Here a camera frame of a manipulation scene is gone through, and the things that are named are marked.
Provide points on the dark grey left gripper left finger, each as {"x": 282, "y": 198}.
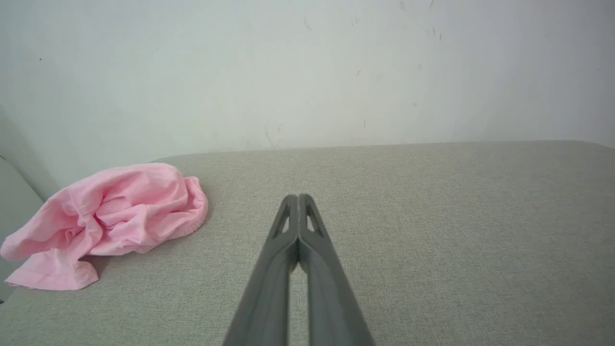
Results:
{"x": 269, "y": 288}

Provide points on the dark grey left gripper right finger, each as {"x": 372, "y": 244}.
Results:
{"x": 331, "y": 298}

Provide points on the pink shorts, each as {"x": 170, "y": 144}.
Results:
{"x": 125, "y": 211}

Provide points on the grey fabric sofa seat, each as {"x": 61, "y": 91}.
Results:
{"x": 456, "y": 250}

